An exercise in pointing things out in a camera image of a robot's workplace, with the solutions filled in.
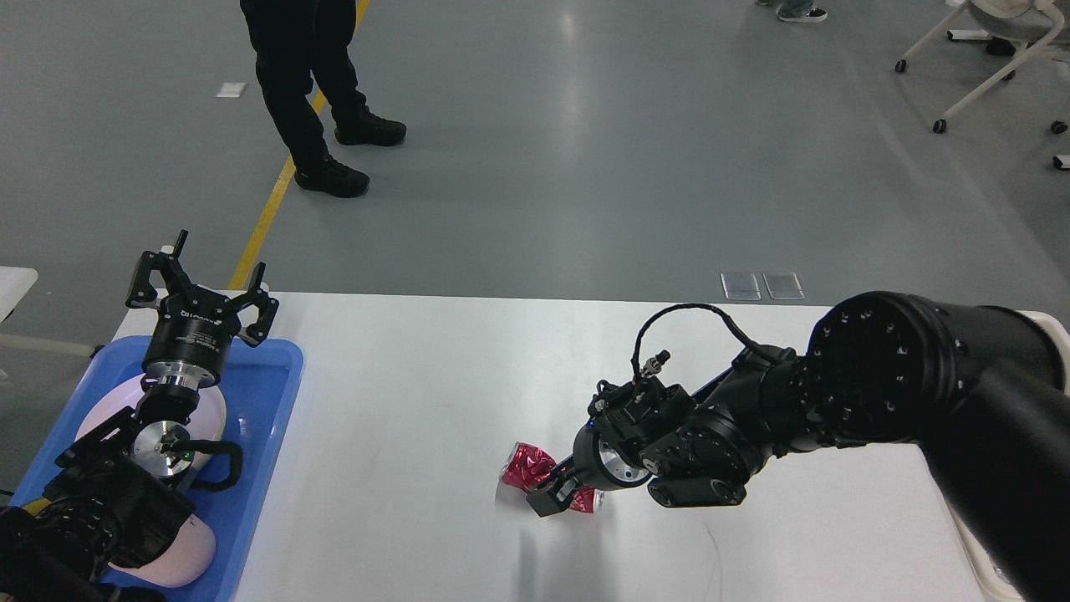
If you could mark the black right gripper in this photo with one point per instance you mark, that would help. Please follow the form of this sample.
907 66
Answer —
596 464

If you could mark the left clear floor plate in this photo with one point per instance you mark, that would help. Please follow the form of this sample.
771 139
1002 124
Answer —
741 286

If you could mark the pink plastic cup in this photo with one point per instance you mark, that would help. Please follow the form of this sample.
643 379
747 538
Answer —
183 561

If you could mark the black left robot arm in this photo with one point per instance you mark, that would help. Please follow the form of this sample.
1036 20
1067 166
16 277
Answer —
119 496

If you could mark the white office chair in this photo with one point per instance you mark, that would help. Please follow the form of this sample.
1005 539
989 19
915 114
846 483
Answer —
1017 30

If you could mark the right clear floor plate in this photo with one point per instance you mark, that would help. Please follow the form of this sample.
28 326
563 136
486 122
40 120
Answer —
783 286

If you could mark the person in black trousers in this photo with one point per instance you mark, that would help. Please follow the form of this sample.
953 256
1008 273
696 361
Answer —
300 45

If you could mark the clear floor plate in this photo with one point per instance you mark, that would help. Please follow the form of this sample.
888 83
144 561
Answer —
741 286
783 286

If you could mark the beige plastic bin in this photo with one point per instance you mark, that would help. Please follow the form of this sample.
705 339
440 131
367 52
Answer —
993 584

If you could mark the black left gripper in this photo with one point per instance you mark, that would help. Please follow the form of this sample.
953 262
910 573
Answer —
188 343

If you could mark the pink plastic plate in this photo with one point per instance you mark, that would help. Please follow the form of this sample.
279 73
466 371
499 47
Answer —
207 423

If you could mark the crushed red can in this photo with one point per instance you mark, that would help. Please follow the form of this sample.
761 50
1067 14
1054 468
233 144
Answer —
529 465

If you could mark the teal mug yellow inside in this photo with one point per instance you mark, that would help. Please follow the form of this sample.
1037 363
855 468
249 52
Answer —
36 507

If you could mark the white side table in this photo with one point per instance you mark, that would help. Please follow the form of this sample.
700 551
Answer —
15 283

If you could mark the blue plastic tray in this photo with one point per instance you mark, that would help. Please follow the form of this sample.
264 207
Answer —
259 386

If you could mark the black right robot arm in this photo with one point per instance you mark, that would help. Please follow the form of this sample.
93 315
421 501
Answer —
980 390

